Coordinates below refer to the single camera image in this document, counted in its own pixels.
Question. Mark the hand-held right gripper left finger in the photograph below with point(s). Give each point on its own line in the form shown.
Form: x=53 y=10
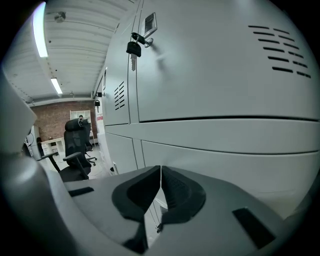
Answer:
x=130 y=200

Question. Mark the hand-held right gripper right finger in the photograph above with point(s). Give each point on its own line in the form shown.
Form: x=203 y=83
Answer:
x=185 y=197

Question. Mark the grey metal locker door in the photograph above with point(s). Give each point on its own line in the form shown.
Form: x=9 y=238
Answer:
x=250 y=170

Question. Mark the grey metal locker cabinet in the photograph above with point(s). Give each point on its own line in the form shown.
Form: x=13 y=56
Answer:
x=212 y=75

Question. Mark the white shelf unit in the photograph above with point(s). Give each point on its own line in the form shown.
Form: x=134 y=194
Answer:
x=53 y=146

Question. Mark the white cardboard carton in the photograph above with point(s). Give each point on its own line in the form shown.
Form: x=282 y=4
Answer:
x=102 y=140

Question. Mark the black office chair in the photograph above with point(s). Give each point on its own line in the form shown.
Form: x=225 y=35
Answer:
x=75 y=145
x=87 y=132

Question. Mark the red and white label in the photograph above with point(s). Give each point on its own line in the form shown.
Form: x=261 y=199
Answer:
x=100 y=117

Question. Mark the white bookshelf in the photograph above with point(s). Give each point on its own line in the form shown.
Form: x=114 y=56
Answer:
x=75 y=114

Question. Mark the long ceiling light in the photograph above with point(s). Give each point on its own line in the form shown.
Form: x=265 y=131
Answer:
x=41 y=32
x=56 y=85

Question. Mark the round ceiling detector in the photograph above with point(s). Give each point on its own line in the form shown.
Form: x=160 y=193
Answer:
x=60 y=17

